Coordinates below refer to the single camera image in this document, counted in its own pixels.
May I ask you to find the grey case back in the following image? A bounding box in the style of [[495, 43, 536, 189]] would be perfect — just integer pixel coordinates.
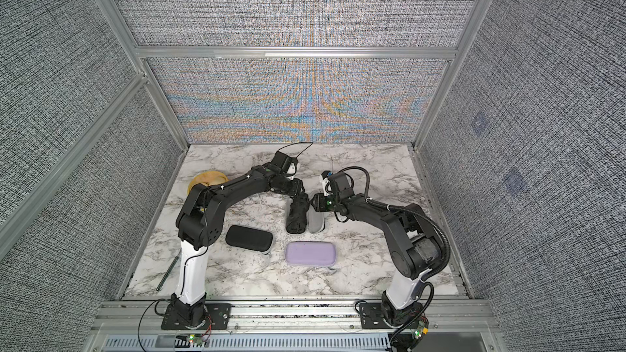
[[306, 208, 325, 234]]

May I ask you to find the black umbrella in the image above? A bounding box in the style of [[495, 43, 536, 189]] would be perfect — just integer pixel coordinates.
[[285, 194, 310, 235]]

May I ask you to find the grey zippered case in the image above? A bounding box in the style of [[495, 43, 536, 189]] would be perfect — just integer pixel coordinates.
[[226, 225, 274, 253]]

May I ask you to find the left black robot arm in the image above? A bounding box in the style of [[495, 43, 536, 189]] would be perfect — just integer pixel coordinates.
[[166, 157, 309, 329]]

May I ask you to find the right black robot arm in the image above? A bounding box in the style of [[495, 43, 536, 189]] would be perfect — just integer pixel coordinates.
[[311, 170, 452, 327]]

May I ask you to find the yellow bamboo steamer basket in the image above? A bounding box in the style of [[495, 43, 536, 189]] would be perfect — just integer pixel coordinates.
[[187, 170, 228, 193]]

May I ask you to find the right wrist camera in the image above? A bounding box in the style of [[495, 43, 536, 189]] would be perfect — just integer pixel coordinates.
[[320, 170, 333, 197]]

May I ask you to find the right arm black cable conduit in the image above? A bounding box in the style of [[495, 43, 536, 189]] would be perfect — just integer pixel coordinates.
[[332, 165, 451, 333]]

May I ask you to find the green handled tool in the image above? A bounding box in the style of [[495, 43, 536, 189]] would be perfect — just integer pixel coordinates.
[[156, 254, 180, 292]]

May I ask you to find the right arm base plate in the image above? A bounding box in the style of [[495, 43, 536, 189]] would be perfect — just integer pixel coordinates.
[[356, 301, 391, 330]]

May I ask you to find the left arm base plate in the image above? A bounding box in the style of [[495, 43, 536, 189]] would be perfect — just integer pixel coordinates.
[[161, 303, 232, 331]]

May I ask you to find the white vented cable tray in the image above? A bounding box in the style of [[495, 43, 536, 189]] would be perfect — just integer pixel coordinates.
[[101, 333, 391, 351]]

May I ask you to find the aluminium front rail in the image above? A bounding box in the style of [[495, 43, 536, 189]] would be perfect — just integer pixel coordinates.
[[89, 296, 500, 335]]

